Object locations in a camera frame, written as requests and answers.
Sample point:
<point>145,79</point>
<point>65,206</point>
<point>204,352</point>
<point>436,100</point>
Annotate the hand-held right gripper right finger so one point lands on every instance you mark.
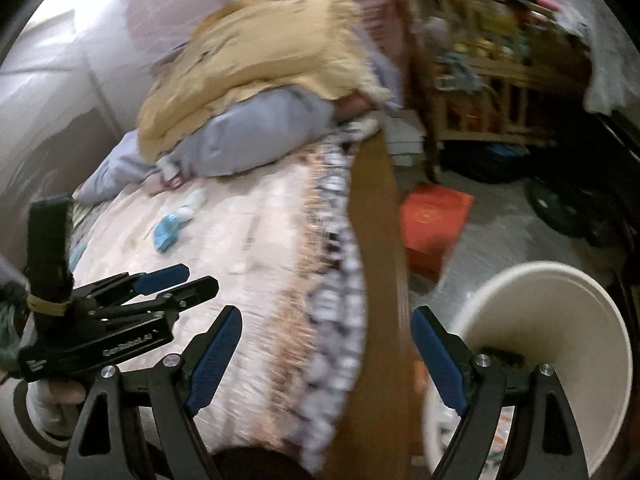
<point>440,360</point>

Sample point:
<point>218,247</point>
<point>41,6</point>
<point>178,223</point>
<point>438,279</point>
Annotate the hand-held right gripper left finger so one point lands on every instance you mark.
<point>215,355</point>

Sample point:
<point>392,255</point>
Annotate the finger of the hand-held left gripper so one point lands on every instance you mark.
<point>160,277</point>
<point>195,292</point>

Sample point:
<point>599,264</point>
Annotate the white plastic bin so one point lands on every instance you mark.
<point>550,320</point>

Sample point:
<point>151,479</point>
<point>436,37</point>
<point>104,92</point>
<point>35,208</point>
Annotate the person's left hand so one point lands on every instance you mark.
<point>65,392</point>

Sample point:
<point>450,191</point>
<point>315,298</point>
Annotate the bed with patterned cover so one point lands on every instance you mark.
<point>270,270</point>

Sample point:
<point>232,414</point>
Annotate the white crumpled plastic wrapper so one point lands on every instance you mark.
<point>192,205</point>

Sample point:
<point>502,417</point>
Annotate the white round appliance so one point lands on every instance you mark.
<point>30,425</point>

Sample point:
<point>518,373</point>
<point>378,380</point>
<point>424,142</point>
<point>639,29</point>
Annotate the red and white small wrapper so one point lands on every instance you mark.
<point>170,175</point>

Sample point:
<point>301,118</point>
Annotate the orange-red box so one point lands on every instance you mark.
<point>432,225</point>

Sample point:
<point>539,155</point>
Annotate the black stroller wheel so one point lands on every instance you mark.
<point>562,210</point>

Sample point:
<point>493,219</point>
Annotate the black bag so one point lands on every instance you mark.
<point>495,162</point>

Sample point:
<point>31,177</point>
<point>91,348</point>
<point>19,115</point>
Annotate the yellow blanket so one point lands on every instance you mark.
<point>260,60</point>

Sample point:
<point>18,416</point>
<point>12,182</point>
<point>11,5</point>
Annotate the wooden crib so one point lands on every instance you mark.
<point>480,75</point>

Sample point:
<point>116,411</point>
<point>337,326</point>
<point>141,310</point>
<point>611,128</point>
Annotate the white printed cloth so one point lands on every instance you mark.
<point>605,50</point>

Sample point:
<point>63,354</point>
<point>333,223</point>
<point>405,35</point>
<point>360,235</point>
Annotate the wooden bed frame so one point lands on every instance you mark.
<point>380,285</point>

